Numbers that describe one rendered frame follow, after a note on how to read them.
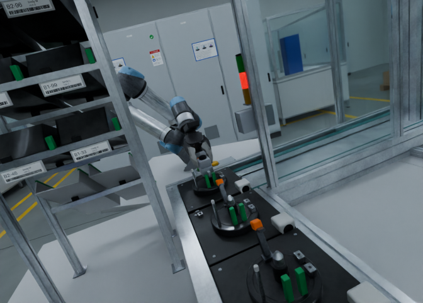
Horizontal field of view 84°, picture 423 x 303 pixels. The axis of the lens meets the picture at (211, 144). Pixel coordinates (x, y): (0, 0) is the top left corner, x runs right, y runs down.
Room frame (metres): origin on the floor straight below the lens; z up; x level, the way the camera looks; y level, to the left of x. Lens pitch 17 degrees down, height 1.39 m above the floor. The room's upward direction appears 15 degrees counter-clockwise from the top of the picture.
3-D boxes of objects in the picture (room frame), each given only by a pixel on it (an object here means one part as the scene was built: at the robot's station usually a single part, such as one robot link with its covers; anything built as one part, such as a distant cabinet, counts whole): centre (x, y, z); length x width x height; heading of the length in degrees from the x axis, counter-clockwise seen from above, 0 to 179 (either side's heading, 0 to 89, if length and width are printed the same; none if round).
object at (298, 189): (0.88, -0.25, 0.91); 0.84 x 0.28 x 0.10; 103
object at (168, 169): (1.35, 0.14, 0.84); 0.90 x 0.70 x 0.03; 75
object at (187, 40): (4.06, -0.03, 1.13); 0.80 x 0.54 x 2.25; 95
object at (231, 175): (0.84, 0.05, 0.96); 0.24 x 0.24 x 0.02; 13
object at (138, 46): (3.98, 0.83, 1.13); 0.94 x 0.54 x 2.25; 95
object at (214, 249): (0.59, -0.01, 1.01); 0.24 x 0.24 x 0.13; 13
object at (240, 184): (0.76, -0.07, 0.97); 0.05 x 0.05 x 0.04; 13
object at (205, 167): (0.83, 0.04, 1.06); 0.08 x 0.04 x 0.07; 13
